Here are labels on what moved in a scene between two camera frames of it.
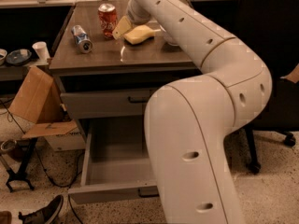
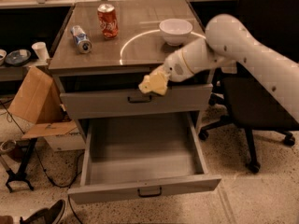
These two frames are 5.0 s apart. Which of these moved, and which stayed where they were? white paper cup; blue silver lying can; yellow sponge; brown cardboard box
Moved: yellow sponge
Stayed: brown cardboard box; blue silver lying can; white paper cup
